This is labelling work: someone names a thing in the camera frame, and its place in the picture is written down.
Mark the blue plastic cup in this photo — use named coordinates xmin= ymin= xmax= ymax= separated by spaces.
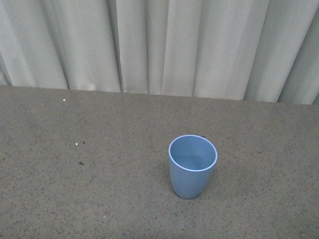
xmin=168 ymin=134 xmax=218 ymax=199

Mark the white pleated curtain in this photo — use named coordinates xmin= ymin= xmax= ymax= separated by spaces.
xmin=0 ymin=0 xmax=319 ymax=105

